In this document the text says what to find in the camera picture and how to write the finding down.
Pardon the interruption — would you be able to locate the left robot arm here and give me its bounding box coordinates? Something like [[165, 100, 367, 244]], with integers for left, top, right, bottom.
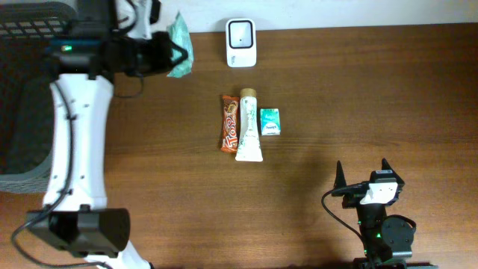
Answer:
[[25, 1, 188, 268]]

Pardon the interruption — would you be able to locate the white bamboo print tube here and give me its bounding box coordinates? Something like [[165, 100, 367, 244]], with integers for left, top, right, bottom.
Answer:
[[235, 88, 263, 162]]

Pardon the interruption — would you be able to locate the black left camera cable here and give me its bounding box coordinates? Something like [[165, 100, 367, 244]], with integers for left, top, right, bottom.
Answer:
[[10, 81, 113, 269]]

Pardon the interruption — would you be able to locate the green white tissue pack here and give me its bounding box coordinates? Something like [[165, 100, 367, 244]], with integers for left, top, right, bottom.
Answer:
[[260, 108, 281, 136]]

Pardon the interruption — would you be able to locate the dark grey plastic basket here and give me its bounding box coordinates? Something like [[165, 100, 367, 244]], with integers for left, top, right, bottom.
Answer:
[[1, 1, 76, 194]]

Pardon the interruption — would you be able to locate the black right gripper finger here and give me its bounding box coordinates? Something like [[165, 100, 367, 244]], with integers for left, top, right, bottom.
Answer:
[[382, 158, 405, 204], [333, 161, 347, 191]]

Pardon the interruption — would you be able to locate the white barcode scanner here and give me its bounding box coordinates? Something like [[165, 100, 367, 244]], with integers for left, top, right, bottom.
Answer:
[[226, 18, 257, 68]]

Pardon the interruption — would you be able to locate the red orange chocolate bar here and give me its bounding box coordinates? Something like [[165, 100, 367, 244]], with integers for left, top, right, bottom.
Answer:
[[221, 96, 239, 153]]

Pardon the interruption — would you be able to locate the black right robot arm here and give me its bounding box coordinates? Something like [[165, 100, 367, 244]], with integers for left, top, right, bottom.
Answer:
[[325, 158, 435, 269]]

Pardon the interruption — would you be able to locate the teal wet wipes packet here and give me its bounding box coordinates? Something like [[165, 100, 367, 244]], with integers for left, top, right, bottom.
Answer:
[[167, 12, 194, 78]]

